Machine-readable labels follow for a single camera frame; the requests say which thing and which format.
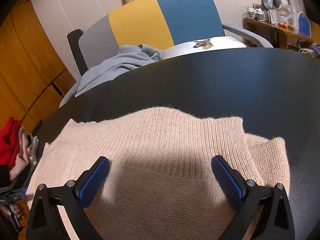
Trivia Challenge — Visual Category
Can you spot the red garment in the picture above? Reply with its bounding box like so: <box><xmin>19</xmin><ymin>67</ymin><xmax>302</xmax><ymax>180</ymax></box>
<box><xmin>0</xmin><ymin>116</ymin><xmax>22</xmax><ymax>170</ymax></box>

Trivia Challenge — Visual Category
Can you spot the light blue garment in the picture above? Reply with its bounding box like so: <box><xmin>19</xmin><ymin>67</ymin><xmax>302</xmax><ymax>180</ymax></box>
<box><xmin>75</xmin><ymin>44</ymin><xmax>164</xmax><ymax>97</ymax></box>

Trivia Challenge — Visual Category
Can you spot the wooden wardrobe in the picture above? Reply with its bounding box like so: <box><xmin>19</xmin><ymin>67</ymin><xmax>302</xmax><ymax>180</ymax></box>
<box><xmin>1</xmin><ymin>0</ymin><xmax>75</xmax><ymax>131</ymax></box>

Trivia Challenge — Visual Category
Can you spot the grey yellow blue sofa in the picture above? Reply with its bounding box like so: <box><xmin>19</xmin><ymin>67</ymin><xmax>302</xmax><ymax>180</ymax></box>
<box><xmin>62</xmin><ymin>0</ymin><xmax>271</xmax><ymax>104</ymax></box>

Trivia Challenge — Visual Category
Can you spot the beige knit sweater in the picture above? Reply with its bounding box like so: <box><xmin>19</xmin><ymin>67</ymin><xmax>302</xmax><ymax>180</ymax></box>
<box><xmin>27</xmin><ymin>107</ymin><xmax>290</xmax><ymax>239</ymax></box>

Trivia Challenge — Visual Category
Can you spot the blue round chair back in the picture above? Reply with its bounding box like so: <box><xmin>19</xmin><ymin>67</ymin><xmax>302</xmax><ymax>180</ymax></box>
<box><xmin>298</xmin><ymin>11</ymin><xmax>311</xmax><ymax>37</ymax></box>

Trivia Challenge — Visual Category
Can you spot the wooden side table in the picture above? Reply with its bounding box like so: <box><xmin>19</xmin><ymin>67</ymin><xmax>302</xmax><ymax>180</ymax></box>
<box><xmin>243</xmin><ymin>18</ymin><xmax>313</xmax><ymax>49</ymax></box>

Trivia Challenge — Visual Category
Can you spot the left hand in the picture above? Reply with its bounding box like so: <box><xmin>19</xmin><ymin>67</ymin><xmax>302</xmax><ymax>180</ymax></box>
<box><xmin>1</xmin><ymin>200</ymin><xmax>27</xmax><ymax>220</ymax></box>

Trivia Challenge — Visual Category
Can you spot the white printed cushion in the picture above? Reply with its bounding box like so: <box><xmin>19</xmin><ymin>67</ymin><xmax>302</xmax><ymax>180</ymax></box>
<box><xmin>163</xmin><ymin>36</ymin><xmax>247</xmax><ymax>59</ymax></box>

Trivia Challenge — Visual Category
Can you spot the pink knit garment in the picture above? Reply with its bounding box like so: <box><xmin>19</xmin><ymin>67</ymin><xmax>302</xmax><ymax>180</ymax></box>
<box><xmin>9</xmin><ymin>126</ymin><xmax>39</xmax><ymax>183</ymax></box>

